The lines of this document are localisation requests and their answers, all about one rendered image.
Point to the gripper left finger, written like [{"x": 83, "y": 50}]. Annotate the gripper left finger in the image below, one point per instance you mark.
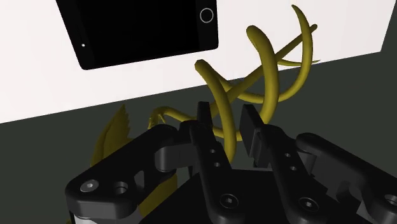
[{"x": 198, "y": 155}]

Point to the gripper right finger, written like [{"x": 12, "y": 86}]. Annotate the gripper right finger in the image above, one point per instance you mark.
[{"x": 297, "y": 167}]

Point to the olive yellow curled plant figure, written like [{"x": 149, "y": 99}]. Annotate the olive yellow curled plant figure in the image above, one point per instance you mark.
[{"x": 266, "y": 74}]

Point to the black tablet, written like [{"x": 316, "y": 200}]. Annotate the black tablet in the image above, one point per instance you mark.
[{"x": 139, "y": 28}]

